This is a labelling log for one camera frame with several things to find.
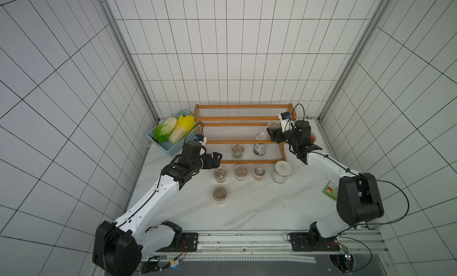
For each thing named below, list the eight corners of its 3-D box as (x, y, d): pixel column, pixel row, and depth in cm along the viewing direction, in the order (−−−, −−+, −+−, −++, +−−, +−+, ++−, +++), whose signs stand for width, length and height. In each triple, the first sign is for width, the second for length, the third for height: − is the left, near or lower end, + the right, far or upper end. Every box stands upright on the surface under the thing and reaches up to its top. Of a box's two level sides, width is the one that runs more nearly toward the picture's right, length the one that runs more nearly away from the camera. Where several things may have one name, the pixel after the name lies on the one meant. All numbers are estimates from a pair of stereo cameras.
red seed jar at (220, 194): (213, 204, 85) (212, 200, 80) (213, 190, 89) (213, 186, 85) (227, 204, 85) (227, 200, 80) (227, 190, 89) (227, 186, 85)
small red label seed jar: (253, 181, 92) (254, 176, 88) (252, 169, 96) (253, 165, 92) (264, 181, 92) (266, 176, 88) (263, 169, 96) (264, 165, 92)
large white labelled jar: (272, 183, 91) (276, 176, 84) (270, 168, 97) (273, 160, 90) (288, 183, 91) (293, 176, 84) (285, 168, 97) (289, 160, 90)
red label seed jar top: (234, 181, 91) (235, 177, 88) (234, 168, 96) (234, 164, 92) (247, 181, 91) (248, 177, 88) (246, 168, 96) (247, 164, 92)
